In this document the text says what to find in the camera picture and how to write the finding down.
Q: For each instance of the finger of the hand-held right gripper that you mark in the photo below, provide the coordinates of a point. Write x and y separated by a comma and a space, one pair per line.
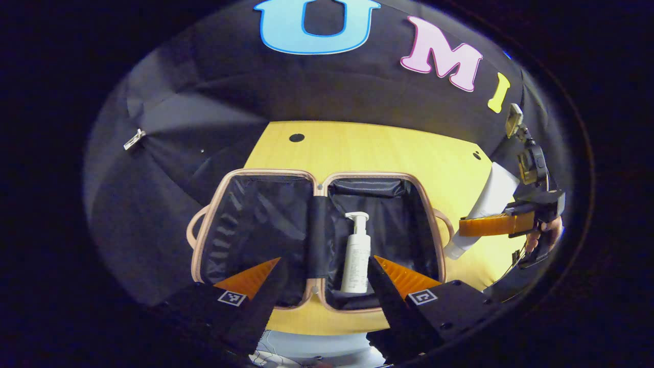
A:
495, 226

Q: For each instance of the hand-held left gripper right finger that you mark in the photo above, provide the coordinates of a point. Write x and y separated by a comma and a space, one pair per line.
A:
393, 317

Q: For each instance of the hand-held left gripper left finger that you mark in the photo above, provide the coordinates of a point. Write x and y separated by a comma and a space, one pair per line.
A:
258, 317

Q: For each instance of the white cosmetic tube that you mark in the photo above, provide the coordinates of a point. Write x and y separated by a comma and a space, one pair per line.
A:
493, 197

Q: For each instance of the white pump bottle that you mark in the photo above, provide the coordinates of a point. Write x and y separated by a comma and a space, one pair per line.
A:
355, 260

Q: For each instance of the pink suitcase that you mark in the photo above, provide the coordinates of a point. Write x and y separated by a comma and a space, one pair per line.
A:
255, 225

